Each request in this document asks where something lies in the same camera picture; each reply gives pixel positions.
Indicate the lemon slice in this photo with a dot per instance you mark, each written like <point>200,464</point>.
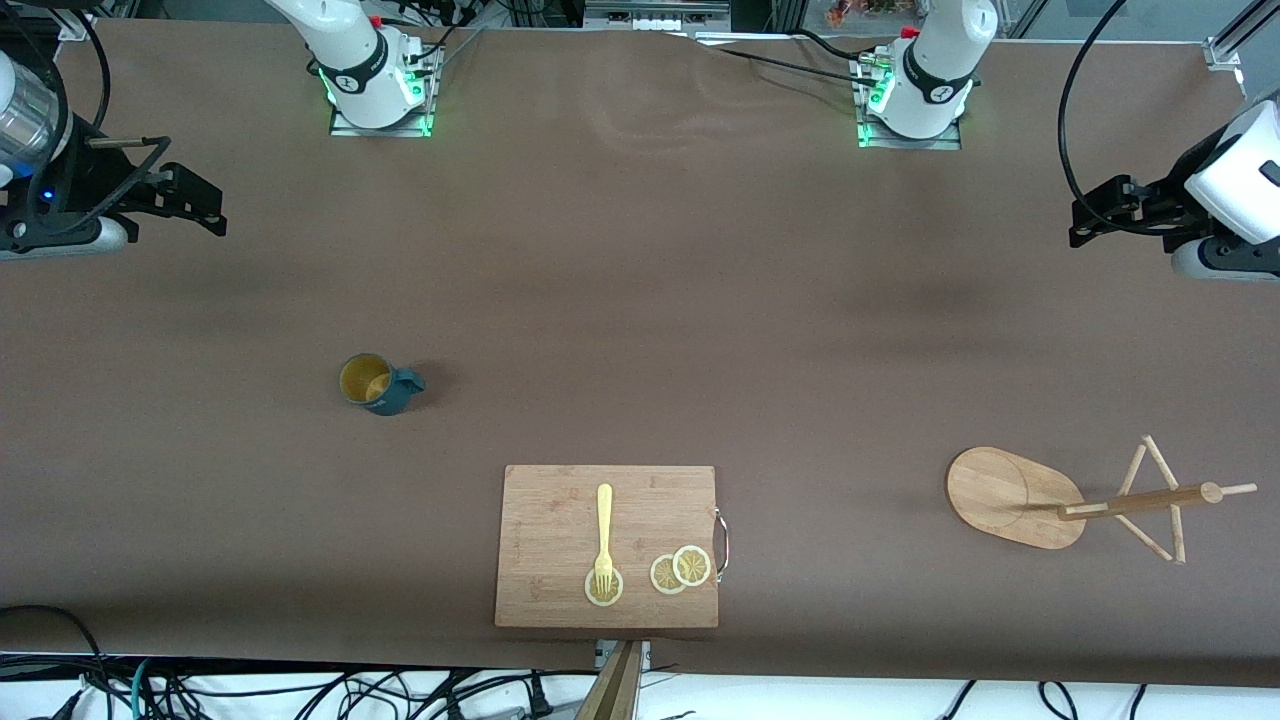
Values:
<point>604,600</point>
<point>661,578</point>
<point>691,566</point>

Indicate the wooden mug rack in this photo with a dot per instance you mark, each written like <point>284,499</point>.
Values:
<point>1000,495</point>

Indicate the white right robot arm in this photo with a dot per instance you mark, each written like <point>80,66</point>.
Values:
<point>355,70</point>

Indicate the grey power strip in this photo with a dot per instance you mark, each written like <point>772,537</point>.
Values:
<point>655,18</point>

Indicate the teal ribbed cup yellow inside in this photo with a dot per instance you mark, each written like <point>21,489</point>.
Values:
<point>388,398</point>

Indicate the small metal table bracket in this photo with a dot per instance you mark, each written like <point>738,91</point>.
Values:
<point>645,655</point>

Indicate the aluminium frame profile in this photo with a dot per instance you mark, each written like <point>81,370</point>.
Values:
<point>1225,52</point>

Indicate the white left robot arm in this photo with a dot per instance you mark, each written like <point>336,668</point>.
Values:
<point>935,80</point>

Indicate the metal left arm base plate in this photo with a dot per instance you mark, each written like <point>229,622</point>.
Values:
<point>910,143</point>

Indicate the yellow plastic fork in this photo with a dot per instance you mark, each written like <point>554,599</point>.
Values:
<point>604,520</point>

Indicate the colourful snack packet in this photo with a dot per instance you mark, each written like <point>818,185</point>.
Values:
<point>870,8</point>

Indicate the aluminium corner bracket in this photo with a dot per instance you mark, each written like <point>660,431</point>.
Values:
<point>78,28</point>

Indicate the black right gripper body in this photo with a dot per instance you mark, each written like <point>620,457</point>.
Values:
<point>88,192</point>

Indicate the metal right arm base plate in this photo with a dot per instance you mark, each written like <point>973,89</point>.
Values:
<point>385,128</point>

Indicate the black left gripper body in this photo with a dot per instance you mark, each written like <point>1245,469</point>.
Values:
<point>1163,201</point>

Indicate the wooden strip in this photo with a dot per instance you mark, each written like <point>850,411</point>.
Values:
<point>615,690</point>

